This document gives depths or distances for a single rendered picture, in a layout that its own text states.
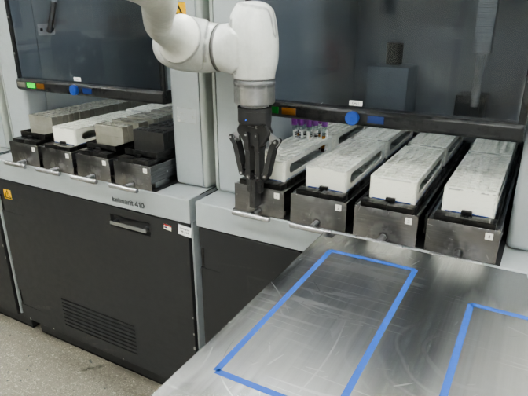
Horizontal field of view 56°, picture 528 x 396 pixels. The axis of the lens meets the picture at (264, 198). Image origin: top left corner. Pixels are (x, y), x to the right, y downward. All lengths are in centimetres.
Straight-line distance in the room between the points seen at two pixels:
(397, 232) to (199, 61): 55
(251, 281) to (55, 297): 86
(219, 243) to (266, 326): 67
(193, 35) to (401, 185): 53
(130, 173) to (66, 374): 85
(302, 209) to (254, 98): 27
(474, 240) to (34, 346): 166
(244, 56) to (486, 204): 56
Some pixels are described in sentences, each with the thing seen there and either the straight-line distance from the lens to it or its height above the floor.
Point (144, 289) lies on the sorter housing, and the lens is 157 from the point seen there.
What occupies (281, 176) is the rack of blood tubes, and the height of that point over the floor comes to 83.
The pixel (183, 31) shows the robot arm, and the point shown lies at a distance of 108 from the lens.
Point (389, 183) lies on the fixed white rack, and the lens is 108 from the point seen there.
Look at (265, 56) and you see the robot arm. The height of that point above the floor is 111.
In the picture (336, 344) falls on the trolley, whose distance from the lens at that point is 63.
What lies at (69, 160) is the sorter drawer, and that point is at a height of 78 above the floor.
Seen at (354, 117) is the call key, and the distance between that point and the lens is 109.
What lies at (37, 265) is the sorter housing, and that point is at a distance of 193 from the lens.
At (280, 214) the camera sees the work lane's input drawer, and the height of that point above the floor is 75.
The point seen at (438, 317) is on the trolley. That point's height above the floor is 82.
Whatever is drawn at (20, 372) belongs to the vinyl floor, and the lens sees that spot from 205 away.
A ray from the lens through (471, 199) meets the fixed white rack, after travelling 106.
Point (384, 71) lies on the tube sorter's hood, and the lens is 108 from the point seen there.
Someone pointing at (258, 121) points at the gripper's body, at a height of 97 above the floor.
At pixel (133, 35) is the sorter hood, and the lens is 143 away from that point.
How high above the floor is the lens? 120
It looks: 21 degrees down
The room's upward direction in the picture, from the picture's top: straight up
